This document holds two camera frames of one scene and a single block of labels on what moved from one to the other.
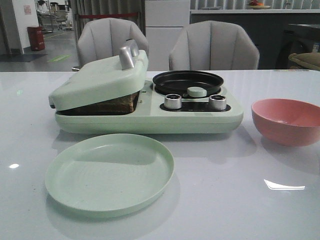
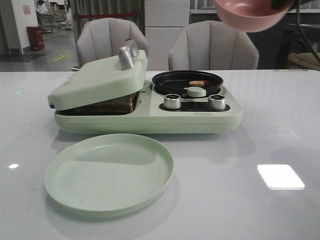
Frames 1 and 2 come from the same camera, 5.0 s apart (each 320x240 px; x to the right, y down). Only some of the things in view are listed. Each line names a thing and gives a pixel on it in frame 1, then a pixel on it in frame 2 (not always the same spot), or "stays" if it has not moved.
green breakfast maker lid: (103, 80) stays
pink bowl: (288, 122) → (249, 16)
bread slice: (119, 105) stays
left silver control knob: (173, 101) stays
